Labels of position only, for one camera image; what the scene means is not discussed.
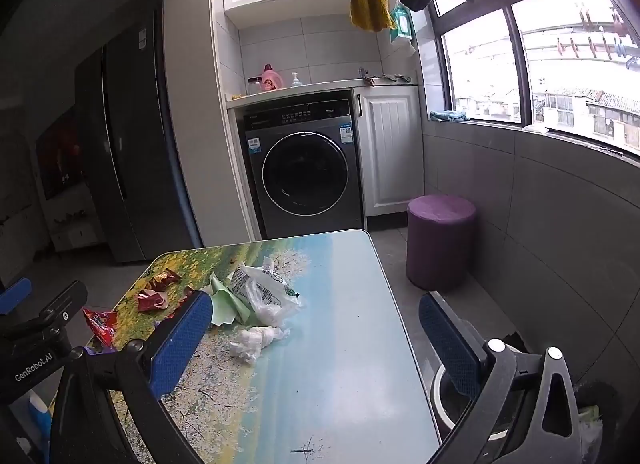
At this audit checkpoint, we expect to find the orange striped snack wrapper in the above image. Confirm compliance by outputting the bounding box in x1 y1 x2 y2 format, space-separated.
147 268 182 291

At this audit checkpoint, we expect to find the dark wall screen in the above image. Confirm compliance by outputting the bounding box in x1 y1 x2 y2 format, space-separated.
37 114 83 200

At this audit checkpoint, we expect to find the pink detergent bottle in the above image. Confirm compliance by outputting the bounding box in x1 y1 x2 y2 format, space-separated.
261 64 285 92

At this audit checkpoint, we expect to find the row of clothes pegs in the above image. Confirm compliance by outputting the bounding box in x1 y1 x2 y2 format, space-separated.
555 1 640 70

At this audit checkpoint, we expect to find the dark grey washing machine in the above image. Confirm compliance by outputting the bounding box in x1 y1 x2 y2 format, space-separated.
242 98 365 240

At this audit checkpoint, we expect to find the person's left hand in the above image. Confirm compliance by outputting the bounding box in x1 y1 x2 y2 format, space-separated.
11 390 55 460

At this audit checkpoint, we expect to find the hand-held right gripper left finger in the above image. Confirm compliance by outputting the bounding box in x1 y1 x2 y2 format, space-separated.
50 290 215 464

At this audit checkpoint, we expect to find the black window frame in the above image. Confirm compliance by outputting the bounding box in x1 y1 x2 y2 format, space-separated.
425 0 640 167

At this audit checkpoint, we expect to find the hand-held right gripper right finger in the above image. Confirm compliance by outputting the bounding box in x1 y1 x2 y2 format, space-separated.
418 291 583 464

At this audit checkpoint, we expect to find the dark grey refrigerator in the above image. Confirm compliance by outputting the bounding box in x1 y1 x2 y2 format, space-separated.
75 9 203 265

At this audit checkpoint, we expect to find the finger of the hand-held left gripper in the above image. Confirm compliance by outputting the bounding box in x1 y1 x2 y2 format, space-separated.
5 280 89 340
0 278 33 316

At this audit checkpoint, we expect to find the crumpled white tissue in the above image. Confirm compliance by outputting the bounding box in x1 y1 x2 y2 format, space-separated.
227 325 291 364

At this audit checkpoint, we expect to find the green wipes pack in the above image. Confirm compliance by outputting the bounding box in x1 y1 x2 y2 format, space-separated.
390 1 416 42

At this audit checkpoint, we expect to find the small red wrapper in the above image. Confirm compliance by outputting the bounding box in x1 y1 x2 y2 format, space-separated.
137 288 172 314

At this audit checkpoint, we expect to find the purple round stool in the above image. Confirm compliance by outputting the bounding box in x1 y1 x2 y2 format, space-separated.
406 194 477 292

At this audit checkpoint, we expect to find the red clear snack wrapper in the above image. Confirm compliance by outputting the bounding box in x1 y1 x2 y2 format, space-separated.
82 308 119 349

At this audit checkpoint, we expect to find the green paper sheet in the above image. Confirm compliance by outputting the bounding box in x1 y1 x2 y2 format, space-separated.
207 271 252 329

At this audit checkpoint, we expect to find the white floor cabinet door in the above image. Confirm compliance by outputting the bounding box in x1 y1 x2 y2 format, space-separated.
352 85 426 217

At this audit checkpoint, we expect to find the clear plastic bag wrapper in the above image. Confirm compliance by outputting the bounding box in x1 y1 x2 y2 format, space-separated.
227 258 304 327

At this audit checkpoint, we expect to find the white round trash bin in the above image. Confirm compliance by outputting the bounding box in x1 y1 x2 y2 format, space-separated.
429 364 516 445

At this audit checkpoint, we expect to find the grey rag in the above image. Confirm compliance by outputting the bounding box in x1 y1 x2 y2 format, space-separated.
367 73 413 87

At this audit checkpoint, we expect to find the white low cabinet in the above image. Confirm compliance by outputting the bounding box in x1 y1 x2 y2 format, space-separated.
50 216 108 252

